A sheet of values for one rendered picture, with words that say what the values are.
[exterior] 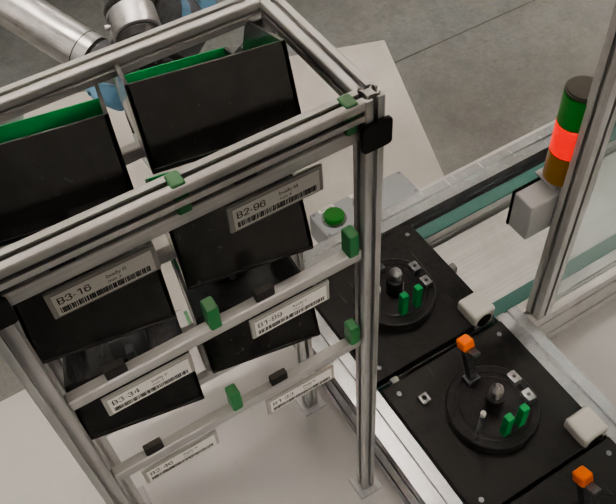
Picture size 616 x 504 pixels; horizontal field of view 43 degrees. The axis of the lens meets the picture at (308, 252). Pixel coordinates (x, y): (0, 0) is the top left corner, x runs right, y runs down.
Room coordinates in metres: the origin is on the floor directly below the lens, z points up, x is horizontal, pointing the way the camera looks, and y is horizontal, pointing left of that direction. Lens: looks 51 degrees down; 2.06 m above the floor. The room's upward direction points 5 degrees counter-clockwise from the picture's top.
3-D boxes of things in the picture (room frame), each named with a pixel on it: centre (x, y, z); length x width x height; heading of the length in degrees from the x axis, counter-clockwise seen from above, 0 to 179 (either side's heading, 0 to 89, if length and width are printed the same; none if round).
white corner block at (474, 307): (0.71, -0.27, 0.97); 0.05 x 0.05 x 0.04; 27
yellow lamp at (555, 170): (0.74, -0.36, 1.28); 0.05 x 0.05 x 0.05
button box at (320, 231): (0.98, -0.12, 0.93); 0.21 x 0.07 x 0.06; 117
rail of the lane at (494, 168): (1.02, -0.31, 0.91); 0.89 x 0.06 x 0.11; 117
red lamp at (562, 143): (0.74, -0.36, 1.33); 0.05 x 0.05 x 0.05
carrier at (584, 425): (0.53, -0.26, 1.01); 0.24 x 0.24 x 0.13; 27
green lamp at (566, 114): (0.74, -0.36, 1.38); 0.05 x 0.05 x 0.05
